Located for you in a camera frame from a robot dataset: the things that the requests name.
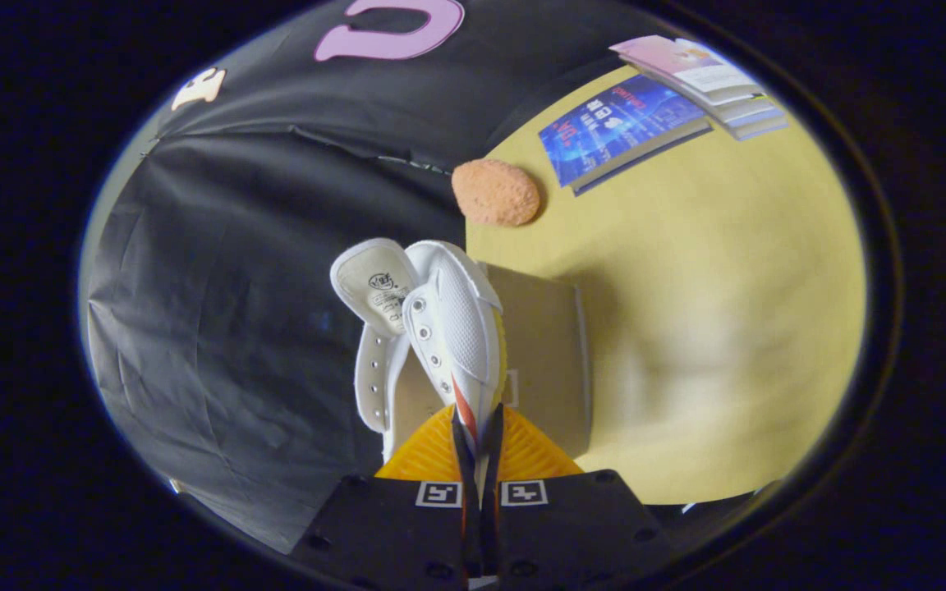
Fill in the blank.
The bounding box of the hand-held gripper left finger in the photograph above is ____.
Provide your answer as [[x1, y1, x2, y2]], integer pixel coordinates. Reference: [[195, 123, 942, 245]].
[[289, 404, 480, 590]]

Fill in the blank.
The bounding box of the blue cover book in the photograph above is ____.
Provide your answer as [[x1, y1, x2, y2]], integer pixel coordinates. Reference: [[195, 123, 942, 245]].
[[539, 74, 712, 196]]

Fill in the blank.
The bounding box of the white striped canvas shoe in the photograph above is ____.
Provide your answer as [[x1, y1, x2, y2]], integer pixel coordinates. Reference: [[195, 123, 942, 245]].
[[330, 238, 508, 510]]

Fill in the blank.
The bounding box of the orange rough sponge ball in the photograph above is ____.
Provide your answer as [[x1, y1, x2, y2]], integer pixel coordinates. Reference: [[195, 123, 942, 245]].
[[452, 158, 541, 227]]

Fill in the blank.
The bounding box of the white paperback book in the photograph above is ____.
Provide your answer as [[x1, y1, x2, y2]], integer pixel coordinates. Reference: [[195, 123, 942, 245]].
[[707, 90, 782, 128], [728, 113, 789, 142]]

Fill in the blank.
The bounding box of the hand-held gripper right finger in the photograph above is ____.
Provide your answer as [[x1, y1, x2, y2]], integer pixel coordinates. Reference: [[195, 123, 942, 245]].
[[483, 401, 673, 589]]

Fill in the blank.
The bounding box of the pink cover book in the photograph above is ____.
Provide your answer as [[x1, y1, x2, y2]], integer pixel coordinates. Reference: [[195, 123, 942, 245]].
[[611, 35, 763, 108]]

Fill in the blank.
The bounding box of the beige fabric storage box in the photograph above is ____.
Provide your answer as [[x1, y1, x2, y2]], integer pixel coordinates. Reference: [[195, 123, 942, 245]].
[[395, 263, 590, 459]]

